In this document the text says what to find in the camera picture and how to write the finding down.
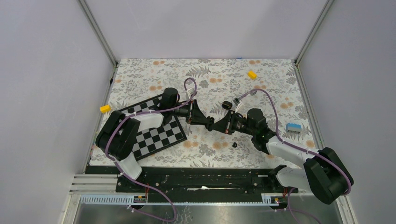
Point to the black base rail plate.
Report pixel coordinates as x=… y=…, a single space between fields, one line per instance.
x=213 y=185

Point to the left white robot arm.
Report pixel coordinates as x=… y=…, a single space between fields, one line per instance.
x=146 y=128

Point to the yellow block left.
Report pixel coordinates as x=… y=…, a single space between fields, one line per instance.
x=105 y=108

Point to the black white checkerboard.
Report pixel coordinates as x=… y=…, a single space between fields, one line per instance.
x=154 y=140

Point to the yellow block far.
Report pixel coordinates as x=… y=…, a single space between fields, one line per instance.
x=252 y=74

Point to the yellow block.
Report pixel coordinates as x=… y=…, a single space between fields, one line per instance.
x=105 y=108
x=252 y=74

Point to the blue white eraser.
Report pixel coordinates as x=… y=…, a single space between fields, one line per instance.
x=291 y=127

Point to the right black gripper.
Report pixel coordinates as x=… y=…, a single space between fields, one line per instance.
x=225 y=125

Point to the black earbud charging case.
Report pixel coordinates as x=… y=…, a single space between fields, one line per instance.
x=210 y=122

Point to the floral patterned table mat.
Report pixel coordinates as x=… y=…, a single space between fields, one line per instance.
x=275 y=91

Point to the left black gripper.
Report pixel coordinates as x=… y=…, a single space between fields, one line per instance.
x=198 y=118

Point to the black oval case lid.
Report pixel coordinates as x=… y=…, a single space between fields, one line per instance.
x=227 y=105

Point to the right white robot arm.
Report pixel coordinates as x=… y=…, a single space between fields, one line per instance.
x=319 y=171

